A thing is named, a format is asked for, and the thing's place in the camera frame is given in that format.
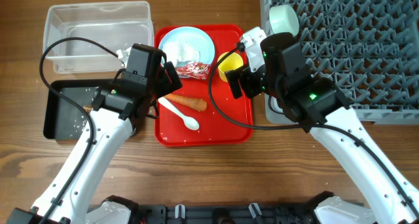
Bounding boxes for yellow plastic cup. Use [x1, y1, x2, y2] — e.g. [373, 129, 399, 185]
[218, 52, 244, 82]

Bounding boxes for mint green bowl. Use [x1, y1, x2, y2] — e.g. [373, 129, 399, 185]
[269, 5, 299, 37]

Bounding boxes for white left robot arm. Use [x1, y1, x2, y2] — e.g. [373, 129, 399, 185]
[7, 44, 182, 223]

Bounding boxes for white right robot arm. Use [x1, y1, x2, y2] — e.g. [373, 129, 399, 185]
[226, 28, 418, 223]

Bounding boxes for black waste tray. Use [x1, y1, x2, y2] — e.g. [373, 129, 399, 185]
[43, 78, 138, 141]

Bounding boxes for grey dishwasher rack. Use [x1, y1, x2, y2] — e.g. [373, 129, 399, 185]
[260, 0, 418, 124]

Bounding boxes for red snack wrapper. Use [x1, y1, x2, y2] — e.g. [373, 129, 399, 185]
[175, 62, 211, 80]

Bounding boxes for white crumpled napkin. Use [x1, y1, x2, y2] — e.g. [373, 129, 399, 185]
[163, 41, 200, 67]

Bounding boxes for light blue plate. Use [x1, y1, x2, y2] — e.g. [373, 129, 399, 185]
[158, 26, 215, 65]

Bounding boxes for orange carrot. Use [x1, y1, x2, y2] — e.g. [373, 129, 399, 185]
[165, 94, 208, 111]

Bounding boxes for white plastic spoon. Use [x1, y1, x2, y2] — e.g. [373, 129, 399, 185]
[158, 97, 199, 130]

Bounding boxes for red plastic tray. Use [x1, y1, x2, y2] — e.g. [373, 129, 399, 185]
[155, 24, 253, 147]

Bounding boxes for brown food scrap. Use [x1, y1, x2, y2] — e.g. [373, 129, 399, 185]
[83, 105, 92, 113]

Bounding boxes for clear plastic bin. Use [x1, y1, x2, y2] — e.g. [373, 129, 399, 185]
[43, 1, 154, 74]

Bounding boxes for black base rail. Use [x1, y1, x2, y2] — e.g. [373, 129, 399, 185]
[131, 203, 319, 224]

